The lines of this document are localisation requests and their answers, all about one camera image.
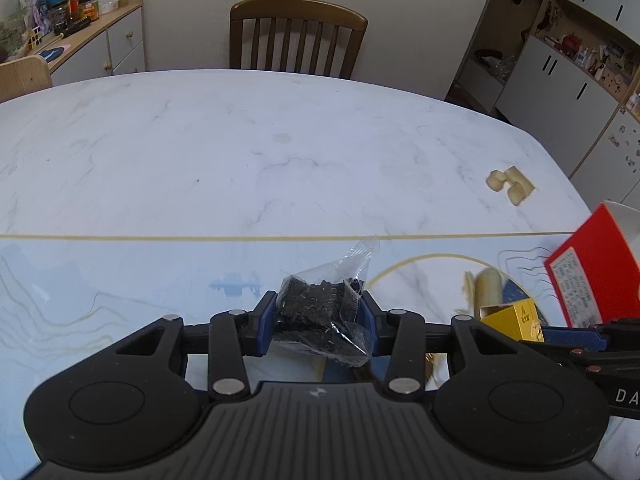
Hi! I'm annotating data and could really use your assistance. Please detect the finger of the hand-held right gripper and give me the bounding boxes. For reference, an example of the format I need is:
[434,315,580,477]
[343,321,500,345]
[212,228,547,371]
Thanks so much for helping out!
[541,317,640,352]
[519,339,640,378]

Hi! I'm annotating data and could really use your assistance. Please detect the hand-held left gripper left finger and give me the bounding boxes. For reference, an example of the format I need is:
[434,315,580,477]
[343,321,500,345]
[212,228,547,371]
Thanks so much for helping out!
[117,290,279,404]

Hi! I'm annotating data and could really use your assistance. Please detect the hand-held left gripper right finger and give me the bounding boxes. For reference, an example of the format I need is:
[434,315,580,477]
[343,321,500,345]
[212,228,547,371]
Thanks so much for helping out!
[360,291,524,404]

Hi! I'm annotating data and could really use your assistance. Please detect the bag of black beads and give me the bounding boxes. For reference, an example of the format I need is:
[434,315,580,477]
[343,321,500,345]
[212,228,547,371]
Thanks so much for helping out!
[272,239,382,370]

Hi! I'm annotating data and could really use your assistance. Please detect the yellow cardboard box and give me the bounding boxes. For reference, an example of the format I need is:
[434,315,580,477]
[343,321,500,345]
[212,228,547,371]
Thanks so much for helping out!
[479,298,547,345]

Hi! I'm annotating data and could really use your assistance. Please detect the red cardboard box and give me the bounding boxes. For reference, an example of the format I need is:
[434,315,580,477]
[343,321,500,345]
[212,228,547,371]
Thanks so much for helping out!
[543,201,640,328]

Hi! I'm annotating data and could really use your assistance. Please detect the pale rounded object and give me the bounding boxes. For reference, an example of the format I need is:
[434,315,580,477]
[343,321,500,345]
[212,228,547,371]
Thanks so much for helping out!
[462,267,515,312]

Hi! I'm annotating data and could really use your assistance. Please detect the white refrigerator with magnets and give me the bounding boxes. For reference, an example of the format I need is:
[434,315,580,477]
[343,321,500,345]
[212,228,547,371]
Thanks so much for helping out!
[569,104,640,212]

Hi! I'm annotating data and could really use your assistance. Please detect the brown wooden chair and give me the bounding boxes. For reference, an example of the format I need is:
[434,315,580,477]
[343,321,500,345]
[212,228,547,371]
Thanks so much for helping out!
[229,0,369,81]

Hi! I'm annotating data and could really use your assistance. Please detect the white wooden sideboard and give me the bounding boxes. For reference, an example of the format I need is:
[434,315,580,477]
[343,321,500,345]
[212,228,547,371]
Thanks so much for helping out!
[30,0,148,88]

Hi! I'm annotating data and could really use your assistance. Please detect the light wooden chair back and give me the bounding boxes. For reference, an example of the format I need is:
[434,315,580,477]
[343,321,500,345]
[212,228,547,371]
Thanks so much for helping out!
[0,54,54,104]

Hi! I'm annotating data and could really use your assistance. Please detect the jars with red labels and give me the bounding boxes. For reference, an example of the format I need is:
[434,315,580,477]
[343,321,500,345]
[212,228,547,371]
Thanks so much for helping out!
[51,0,101,35]

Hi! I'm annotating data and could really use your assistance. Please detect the small green plant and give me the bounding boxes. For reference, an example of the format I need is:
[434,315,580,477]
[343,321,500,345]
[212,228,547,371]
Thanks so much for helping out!
[0,14,27,62]

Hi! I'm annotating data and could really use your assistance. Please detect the tall wall cabinet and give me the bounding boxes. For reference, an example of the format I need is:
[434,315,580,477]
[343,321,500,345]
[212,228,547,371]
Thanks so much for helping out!
[444,0,640,196]

